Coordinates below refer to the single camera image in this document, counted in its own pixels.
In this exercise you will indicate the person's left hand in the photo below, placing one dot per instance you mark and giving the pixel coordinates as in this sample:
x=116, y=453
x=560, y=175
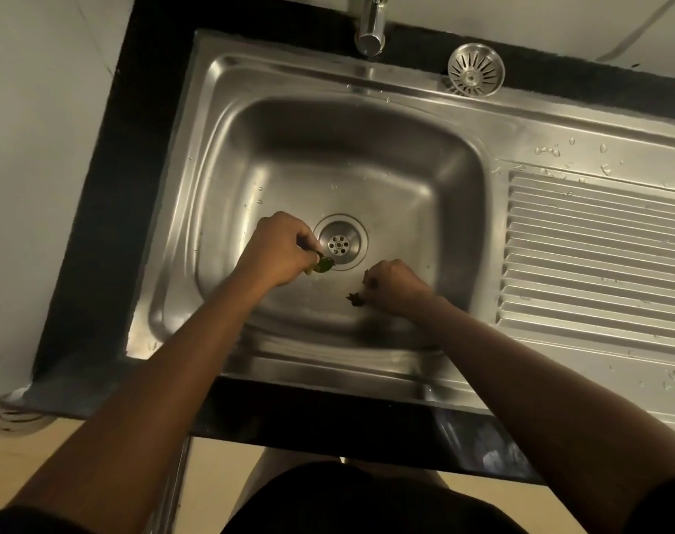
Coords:
x=276, y=250

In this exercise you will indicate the person's right hand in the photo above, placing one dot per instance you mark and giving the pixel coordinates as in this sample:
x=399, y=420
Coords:
x=395, y=286

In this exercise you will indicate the person's left fingers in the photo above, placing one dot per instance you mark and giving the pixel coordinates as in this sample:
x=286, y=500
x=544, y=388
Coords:
x=311, y=247

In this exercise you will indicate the person's right fingers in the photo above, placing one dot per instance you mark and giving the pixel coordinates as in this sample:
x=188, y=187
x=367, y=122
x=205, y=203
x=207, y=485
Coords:
x=370, y=278

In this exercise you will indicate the green leaf scrap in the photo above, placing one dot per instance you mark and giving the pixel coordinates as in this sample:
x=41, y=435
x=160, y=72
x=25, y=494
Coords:
x=323, y=265

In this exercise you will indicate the dark food scrap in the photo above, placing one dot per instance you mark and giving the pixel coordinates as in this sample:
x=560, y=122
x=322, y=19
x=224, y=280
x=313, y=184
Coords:
x=355, y=298

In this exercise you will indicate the person's left forearm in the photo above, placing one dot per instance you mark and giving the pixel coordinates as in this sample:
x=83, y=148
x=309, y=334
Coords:
x=131, y=405

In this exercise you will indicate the person's right forearm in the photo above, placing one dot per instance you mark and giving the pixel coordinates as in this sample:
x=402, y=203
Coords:
x=543, y=400

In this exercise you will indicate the sink drain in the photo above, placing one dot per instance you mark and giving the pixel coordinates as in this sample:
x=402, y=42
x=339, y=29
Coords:
x=340, y=242

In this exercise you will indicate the stainless steel sink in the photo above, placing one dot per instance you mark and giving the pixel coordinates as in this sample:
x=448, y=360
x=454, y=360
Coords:
x=426, y=216

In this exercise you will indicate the black countertop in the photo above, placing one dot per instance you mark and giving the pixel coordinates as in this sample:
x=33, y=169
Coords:
x=120, y=189

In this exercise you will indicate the person's dark shorts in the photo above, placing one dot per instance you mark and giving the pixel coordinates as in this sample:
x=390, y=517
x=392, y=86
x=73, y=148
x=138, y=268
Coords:
x=370, y=500

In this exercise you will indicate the chrome faucet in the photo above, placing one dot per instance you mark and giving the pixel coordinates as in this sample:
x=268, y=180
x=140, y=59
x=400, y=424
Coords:
x=370, y=24

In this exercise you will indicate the steel sink strainer basket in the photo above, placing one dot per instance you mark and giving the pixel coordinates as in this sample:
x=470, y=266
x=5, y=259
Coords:
x=476, y=70

